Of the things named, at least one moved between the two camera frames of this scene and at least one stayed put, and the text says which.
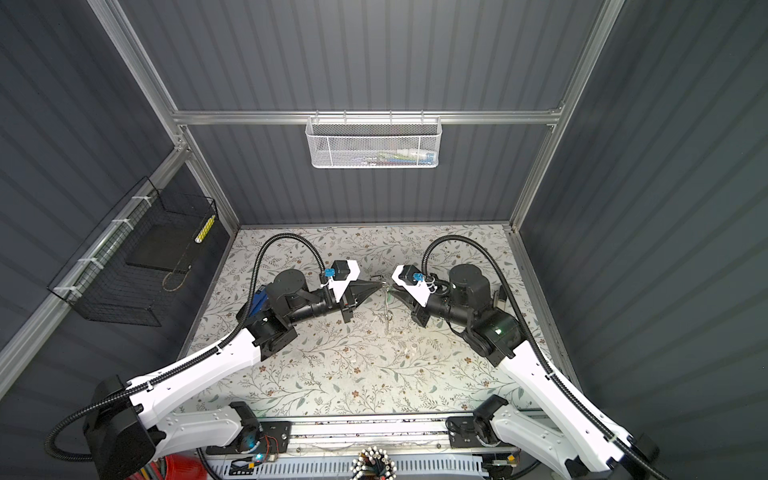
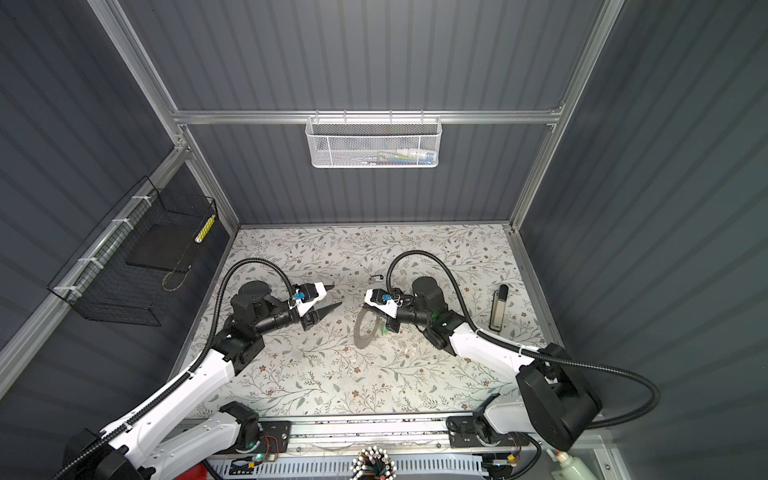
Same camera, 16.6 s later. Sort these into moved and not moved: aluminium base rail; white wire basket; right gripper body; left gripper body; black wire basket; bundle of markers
Moved: right gripper body; left gripper body
Not moved: white wire basket; black wire basket; bundle of markers; aluminium base rail
